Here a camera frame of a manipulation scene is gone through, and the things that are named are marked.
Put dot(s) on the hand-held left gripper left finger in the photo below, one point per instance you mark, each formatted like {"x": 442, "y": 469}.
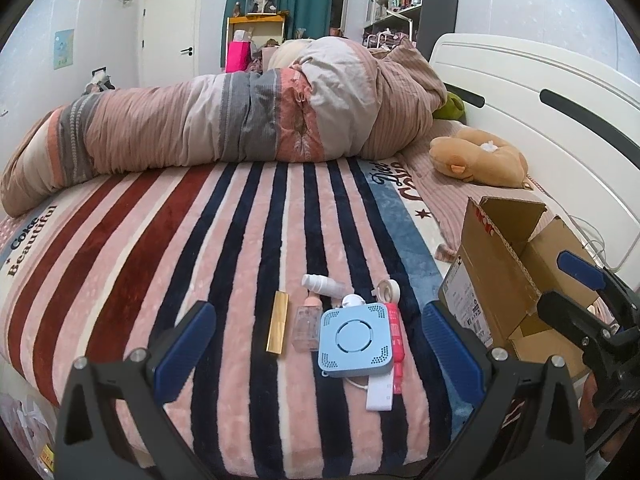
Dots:
{"x": 185, "y": 350}

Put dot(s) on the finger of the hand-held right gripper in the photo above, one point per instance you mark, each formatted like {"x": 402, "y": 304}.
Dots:
{"x": 570, "y": 315}
{"x": 575, "y": 265}

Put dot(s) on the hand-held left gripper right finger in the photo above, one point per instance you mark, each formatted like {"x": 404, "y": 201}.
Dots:
{"x": 450, "y": 345}

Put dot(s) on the red tube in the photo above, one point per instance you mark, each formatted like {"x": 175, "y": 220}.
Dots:
{"x": 397, "y": 340}

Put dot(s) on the cardboard box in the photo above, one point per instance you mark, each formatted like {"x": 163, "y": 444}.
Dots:
{"x": 495, "y": 280}

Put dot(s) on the tape roll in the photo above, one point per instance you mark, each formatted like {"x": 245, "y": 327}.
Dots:
{"x": 386, "y": 291}

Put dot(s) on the light blue square device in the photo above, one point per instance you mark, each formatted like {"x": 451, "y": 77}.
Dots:
{"x": 355, "y": 340}

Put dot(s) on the gold lipstick box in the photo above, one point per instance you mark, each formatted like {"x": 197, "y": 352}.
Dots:
{"x": 278, "y": 322}

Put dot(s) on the white round plug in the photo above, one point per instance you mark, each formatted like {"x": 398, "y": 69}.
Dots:
{"x": 352, "y": 301}

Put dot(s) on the white spray bottle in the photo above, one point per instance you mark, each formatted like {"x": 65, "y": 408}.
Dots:
{"x": 322, "y": 285}

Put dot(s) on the striped fleece blanket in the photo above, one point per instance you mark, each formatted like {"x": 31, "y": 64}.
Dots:
{"x": 175, "y": 260}

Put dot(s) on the white headboard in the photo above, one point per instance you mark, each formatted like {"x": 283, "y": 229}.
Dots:
{"x": 560, "y": 125}

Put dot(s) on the tan plush toy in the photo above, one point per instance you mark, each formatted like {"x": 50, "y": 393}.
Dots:
{"x": 480, "y": 157}

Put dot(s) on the clear plastic bag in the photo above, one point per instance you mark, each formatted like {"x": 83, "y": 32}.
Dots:
{"x": 25, "y": 435}

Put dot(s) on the green plush toy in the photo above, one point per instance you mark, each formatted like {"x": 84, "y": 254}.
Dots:
{"x": 450, "y": 105}

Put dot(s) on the pink grey striped quilt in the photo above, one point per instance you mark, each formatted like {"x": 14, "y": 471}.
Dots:
{"x": 225, "y": 115}

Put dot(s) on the black and white bag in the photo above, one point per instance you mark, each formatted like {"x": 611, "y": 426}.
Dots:
{"x": 99, "y": 82}

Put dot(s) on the bright pink bag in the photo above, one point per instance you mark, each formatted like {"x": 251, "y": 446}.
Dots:
{"x": 237, "y": 57}

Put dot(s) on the white door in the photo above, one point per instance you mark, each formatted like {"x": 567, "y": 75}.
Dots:
{"x": 167, "y": 35}

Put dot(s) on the light blue wall poster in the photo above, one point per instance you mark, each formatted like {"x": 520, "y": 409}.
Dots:
{"x": 63, "y": 49}

